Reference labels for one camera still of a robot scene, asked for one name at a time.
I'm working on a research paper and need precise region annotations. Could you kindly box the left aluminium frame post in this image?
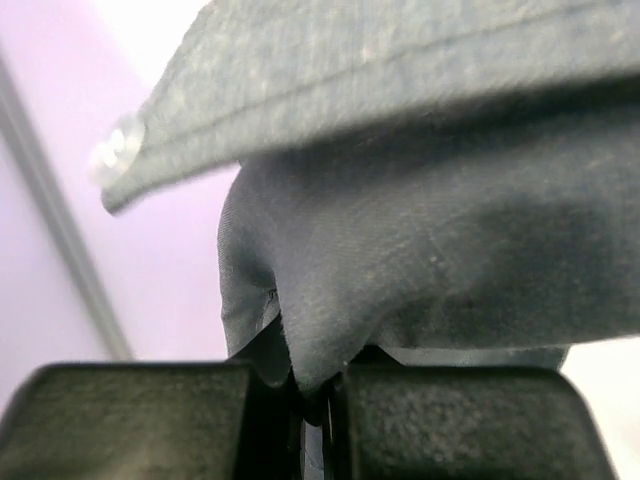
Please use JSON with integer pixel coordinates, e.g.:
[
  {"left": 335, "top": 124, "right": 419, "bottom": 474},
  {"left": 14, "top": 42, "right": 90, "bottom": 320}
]
[{"left": 1, "top": 59, "right": 134, "bottom": 362}]

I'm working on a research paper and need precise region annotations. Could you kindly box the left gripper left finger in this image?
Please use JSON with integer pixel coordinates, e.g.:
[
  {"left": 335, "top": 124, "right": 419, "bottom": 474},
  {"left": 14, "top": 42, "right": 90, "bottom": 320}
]
[{"left": 0, "top": 314, "right": 306, "bottom": 480}]

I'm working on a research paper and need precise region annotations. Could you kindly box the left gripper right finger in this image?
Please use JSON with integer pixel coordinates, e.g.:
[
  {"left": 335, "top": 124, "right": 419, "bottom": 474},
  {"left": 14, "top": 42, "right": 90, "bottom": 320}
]
[{"left": 324, "top": 346, "right": 615, "bottom": 480}]

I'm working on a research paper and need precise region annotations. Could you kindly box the grey shirt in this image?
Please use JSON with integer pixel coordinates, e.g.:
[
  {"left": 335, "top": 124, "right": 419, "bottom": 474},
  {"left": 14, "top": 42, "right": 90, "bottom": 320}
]
[{"left": 91, "top": 1, "right": 639, "bottom": 392}]

